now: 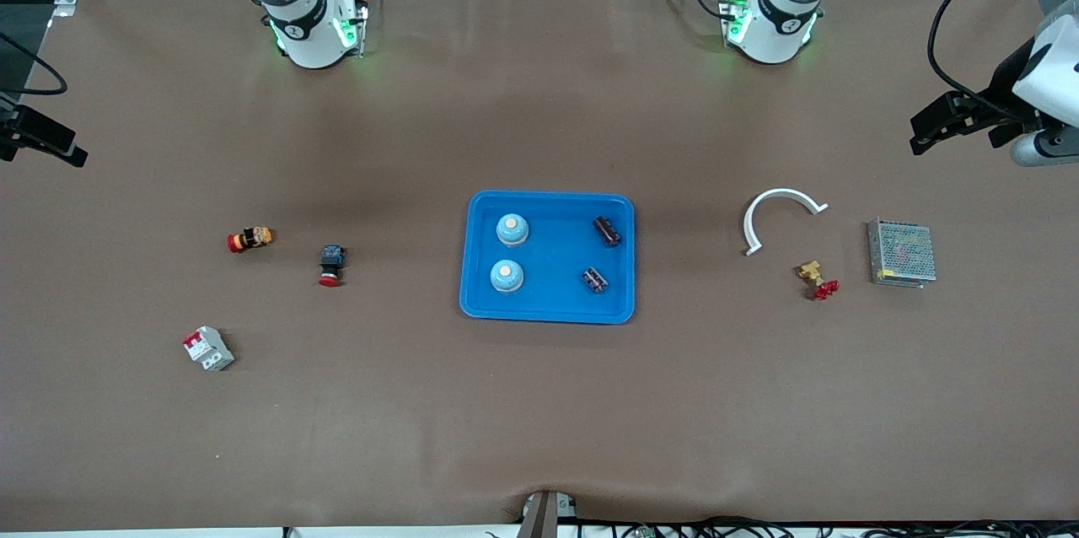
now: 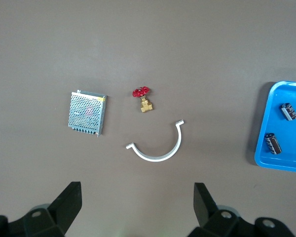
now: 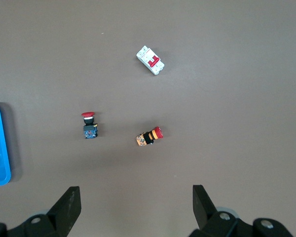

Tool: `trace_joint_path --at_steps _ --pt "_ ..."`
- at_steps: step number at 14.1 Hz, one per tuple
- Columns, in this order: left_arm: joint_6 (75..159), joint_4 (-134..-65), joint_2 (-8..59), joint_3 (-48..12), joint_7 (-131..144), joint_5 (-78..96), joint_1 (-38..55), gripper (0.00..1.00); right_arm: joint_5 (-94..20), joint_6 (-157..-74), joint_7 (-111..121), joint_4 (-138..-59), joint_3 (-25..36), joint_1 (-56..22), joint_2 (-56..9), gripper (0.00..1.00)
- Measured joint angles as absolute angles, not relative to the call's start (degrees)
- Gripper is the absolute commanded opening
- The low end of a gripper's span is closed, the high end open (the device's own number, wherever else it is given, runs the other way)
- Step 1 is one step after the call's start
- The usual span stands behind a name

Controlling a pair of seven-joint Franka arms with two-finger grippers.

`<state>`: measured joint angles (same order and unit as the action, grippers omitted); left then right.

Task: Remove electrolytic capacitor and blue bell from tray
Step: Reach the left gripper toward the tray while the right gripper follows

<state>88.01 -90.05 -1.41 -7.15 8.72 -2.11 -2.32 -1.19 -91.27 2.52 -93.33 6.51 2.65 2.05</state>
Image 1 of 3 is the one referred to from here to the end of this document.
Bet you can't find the perforated metal power supply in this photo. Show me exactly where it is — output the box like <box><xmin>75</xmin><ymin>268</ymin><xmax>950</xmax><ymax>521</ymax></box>
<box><xmin>867</xmin><ymin>218</ymin><xmax>938</xmax><ymax>289</ymax></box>

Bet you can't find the orange red emergency button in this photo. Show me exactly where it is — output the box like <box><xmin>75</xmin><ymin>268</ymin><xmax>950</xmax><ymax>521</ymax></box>
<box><xmin>227</xmin><ymin>226</ymin><xmax>275</xmax><ymax>254</ymax></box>

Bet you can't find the white red circuit breaker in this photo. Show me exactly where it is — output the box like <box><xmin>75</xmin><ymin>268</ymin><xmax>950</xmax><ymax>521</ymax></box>
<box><xmin>183</xmin><ymin>325</ymin><xmax>235</xmax><ymax>372</ymax></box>

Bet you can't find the black red push button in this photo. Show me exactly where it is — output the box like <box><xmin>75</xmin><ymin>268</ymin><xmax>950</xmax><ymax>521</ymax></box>
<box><xmin>318</xmin><ymin>245</ymin><xmax>346</xmax><ymax>288</ymax></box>

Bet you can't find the blue plastic tray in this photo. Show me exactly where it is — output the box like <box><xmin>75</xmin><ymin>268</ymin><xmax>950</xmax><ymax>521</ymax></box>
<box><xmin>459</xmin><ymin>190</ymin><xmax>636</xmax><ymax>325</ymax></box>

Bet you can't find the brown table cover mat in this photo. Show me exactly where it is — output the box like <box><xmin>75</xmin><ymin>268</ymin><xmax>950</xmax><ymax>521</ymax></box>
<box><xmin>0</xmin><ymin>0</ymin><xmax>1079</xmax><ymax>532</ymax></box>

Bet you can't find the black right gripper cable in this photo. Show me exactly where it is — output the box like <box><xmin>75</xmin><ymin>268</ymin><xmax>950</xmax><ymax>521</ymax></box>
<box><xmin>0</xmin><ymin>30</ymin><xmax>68</xmax><ymax>97</ymax></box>

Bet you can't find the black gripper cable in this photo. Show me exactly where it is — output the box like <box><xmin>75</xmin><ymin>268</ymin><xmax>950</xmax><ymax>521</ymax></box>
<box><xmin>0</xmin><ymin>30</ymin><xmax>68</xmax><ymax>97</ymax></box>
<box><xmin>927</xmin><ymin>0</ymin><xmax>1079</xmax><ymax>121</ymax></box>

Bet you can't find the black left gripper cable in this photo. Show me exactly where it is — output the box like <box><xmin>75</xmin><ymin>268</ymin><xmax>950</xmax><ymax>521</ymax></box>
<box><xmin>927</xmin><ymin>0</ymin><xmax>1079</xmax><ymax>121</ymax></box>

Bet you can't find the white curved plastic bracket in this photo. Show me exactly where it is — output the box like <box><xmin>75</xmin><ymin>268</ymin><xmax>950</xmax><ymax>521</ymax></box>
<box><xmin>743</xmin><ymin>188</ymin><xmax>829</xmax><ymax>257</ymax></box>

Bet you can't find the brass valve red handle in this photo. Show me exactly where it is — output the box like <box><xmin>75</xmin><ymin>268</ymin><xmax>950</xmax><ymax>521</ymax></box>
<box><xmin>797</xmin><ymin>260</ymin><xmax>840</xmax><ymax>301</ymax></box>

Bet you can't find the black cable bundle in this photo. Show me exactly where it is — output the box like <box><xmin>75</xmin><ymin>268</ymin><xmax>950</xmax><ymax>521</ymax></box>
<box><xmin>577</xmin><ymin>515</ymin><xmax>1079</xmax><ymax>538</ymax></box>

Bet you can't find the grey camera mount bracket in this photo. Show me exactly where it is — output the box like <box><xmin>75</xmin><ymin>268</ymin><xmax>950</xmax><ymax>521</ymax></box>
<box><xmin>516</xmin><ymin>490</ymin><xmax>578</xmax><ymax>538</ymax></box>

